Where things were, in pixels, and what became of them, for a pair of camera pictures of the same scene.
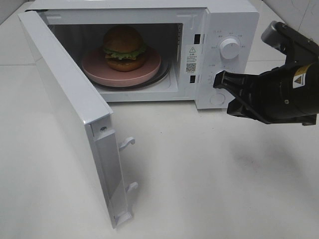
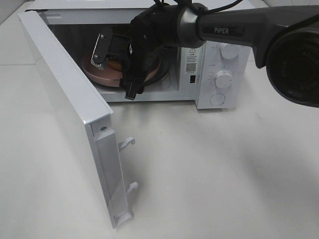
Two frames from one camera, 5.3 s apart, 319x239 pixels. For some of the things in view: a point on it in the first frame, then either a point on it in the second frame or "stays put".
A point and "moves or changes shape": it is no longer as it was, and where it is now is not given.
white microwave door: [88, 119] stays put
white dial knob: [212, 75] moves or changes shape
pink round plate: [95, 67] stays put
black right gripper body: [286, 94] to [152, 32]
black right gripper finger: [237, 107] to [132, 84]
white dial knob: [230, 48] stays put
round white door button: [217, 99] stays put
